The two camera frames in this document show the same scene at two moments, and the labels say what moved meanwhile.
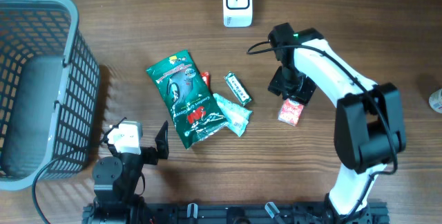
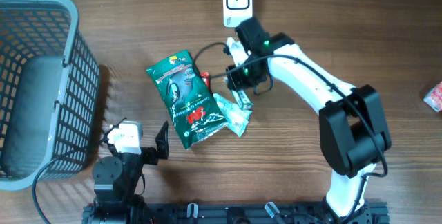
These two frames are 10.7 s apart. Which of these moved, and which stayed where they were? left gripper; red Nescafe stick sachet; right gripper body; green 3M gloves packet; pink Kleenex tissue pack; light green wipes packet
Moved: right gripper body; pink Kleenex tissue pack
Stayed: green 3M gloves packet; light green wipes packet; red Nescafe stick sachet; left gripper
